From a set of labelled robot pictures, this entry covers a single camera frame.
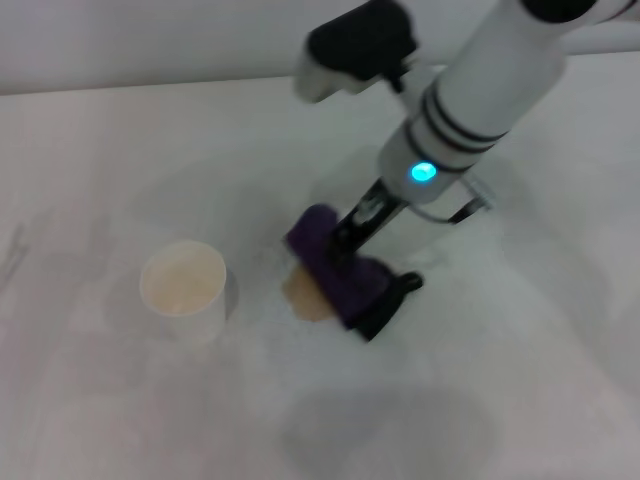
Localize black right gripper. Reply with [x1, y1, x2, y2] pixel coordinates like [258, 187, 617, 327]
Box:
[326, 179, 405, 262]

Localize purple rag with black trim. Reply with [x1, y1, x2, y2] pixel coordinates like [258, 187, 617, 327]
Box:
[284, 203, 426, 344]

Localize white paper cup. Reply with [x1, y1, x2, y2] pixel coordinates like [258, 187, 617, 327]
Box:
[139, 240, 239, 347]

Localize brown water stain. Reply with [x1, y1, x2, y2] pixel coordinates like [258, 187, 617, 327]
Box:
[281, 264, 337, 323]

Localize grey wrist cable with connector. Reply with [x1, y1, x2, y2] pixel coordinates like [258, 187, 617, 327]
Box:
[413, 174, 497, 225]

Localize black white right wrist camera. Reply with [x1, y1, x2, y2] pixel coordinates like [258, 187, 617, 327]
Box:
[293, 0, 420, 105]

